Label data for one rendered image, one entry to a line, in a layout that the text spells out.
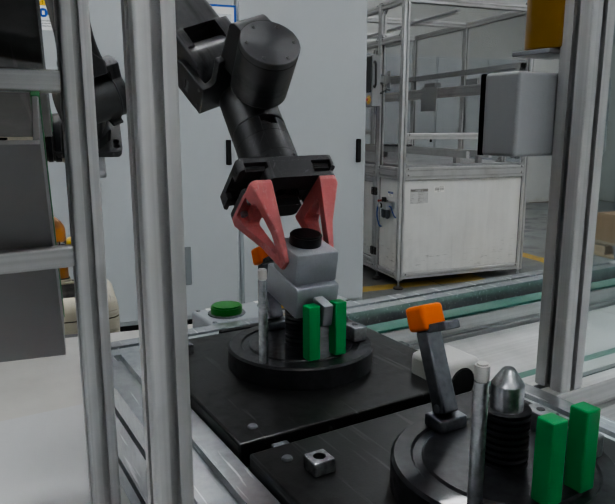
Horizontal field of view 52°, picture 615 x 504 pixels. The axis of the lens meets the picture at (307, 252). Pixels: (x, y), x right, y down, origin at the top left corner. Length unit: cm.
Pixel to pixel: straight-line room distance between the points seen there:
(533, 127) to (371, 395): 27
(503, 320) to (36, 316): 63
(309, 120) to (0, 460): 318
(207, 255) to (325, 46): 137
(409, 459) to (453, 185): 448
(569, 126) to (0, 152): 44
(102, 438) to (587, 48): 49
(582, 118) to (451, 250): 438
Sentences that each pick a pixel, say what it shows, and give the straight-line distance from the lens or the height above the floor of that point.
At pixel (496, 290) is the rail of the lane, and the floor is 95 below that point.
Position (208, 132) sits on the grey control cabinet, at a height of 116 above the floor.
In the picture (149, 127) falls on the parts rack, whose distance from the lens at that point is 30.
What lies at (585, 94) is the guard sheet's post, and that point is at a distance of 58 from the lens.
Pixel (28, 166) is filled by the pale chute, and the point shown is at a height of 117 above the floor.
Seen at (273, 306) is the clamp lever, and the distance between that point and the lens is 65.
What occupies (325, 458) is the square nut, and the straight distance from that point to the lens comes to 44.
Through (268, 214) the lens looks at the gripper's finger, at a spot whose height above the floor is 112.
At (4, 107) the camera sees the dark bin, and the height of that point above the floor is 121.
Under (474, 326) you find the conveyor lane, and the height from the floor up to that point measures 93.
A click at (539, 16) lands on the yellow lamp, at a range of 60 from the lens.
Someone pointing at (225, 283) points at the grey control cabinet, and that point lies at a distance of 369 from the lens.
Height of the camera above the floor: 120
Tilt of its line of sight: 11 degrees down
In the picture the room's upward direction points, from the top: straight up
